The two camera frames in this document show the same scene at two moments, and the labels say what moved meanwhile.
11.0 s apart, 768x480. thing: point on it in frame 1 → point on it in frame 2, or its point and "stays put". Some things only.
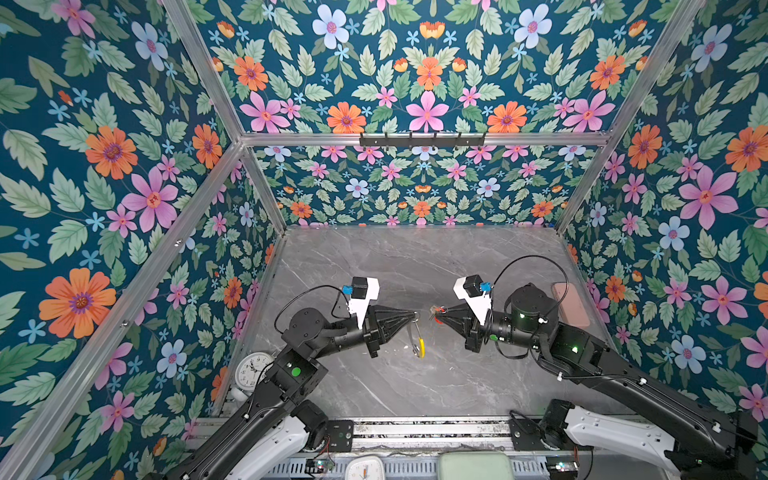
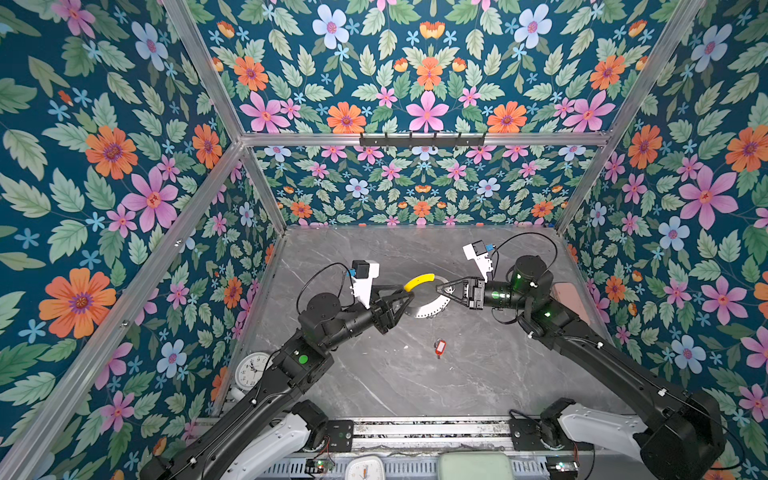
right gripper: x=470 y=329 → x=474 y=293
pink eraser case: x=571 y=304 stays put
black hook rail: x=422 y=141 stays put
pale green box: x=475 y=465 stays put
